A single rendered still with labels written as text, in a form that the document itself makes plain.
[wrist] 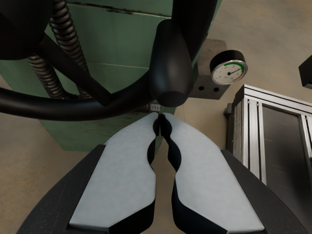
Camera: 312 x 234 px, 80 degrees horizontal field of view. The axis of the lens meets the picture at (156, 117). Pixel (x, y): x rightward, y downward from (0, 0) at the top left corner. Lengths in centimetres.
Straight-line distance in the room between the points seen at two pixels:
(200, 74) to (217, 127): 74
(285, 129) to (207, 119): 37
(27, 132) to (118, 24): 83
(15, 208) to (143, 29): 85
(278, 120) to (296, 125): 9
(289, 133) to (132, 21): 87
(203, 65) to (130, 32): 16
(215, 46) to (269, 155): 58
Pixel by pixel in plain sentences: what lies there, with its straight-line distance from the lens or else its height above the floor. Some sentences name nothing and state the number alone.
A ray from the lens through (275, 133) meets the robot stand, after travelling 100.
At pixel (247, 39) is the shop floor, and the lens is 180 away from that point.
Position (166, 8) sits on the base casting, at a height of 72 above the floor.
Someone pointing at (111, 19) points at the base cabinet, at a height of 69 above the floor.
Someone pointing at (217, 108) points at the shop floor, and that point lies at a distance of 119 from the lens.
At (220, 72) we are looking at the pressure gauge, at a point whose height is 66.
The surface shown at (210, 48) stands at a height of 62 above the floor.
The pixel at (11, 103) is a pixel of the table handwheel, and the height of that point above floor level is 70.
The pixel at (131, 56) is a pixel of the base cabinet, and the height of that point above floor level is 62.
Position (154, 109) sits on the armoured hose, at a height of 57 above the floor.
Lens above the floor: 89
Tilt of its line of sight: 59 degrees down
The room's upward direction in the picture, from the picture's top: 15 degrees clockwise
